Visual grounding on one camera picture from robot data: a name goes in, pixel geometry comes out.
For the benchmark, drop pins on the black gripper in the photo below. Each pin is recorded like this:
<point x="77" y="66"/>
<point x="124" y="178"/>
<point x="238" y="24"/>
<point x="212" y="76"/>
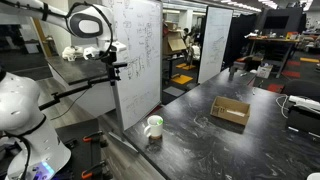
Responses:
<point x="108" y="56"/>

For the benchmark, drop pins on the green marker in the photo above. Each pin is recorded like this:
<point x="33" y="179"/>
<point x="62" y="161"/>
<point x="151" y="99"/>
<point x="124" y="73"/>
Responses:
<point x="160" y="122"/>

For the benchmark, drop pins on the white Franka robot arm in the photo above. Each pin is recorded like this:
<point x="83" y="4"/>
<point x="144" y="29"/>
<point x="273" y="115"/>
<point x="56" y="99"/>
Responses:
<point x="20" y="100"/>

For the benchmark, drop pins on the white mug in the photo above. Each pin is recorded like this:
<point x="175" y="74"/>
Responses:
<point x="154" y="128"/>

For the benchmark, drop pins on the dark side table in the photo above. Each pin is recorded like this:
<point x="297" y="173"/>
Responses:
<point x="80" y="70"/>

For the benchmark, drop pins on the large whiteboard with writing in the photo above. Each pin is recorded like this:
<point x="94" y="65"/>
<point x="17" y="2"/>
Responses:
<point x="140" y="66"/>

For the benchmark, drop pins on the white crumpled object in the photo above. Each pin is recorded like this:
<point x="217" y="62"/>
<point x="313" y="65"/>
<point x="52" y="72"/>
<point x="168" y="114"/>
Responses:
<point x="71" y="53"/>

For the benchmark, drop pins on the large open cardboard carton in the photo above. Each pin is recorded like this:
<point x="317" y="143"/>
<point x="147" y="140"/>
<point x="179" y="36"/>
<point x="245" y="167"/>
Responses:
<point x="173" y="41"/>

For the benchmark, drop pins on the yellow floor mat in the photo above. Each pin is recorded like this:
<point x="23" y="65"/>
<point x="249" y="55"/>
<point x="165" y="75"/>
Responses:
<point x="185" y="66"/>
<point x="181" y="79"/>

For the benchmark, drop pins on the black orange clamp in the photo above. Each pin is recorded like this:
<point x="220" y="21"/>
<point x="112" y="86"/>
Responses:
<point x="95" y="137"/>
<point x="96" y="170"/>

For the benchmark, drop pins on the person in background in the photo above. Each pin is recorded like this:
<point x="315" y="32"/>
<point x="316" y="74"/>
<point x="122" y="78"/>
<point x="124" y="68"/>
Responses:
<point x="191" y="43"/>

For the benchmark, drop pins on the narrow whiteboard panel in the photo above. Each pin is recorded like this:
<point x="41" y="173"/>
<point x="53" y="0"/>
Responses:
<point x="215" y="43"/>

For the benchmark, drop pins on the open cardboard box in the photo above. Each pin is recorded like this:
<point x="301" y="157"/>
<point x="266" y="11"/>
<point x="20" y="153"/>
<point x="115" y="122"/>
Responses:
<point x="230" y="111"/>

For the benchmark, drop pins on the small white crate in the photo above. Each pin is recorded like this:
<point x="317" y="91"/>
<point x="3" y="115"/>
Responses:
<point x="264" y="71"/>

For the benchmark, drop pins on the wooden top workbench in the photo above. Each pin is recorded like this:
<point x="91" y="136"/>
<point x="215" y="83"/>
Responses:
<point x="273" y="40"/>

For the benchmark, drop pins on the black monitor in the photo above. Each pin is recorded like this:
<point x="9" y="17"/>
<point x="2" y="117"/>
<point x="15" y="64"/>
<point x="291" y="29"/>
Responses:
<point x="276" y="22"/>

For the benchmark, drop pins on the black office chair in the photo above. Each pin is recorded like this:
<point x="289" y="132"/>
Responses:
<point x="301" y="89"/>

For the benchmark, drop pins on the white power strip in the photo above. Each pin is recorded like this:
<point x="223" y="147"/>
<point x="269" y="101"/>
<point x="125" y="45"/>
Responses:
<point x="305" y="101"/>

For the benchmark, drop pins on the black equipment box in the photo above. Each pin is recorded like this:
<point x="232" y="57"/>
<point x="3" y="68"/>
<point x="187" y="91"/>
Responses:
<point x="303" y="120"/>

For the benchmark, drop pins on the white round object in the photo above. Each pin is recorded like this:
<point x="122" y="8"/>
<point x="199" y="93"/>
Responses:
<point x="314" y="176"/>

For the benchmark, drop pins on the black camera stand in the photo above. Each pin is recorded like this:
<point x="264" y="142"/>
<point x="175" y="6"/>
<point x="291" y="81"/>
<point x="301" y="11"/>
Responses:
<point x="115" y="90"/>

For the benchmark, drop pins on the black partition wall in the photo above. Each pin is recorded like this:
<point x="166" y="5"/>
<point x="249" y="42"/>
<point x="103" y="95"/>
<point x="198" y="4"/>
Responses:
<point x="238" y="40"/>

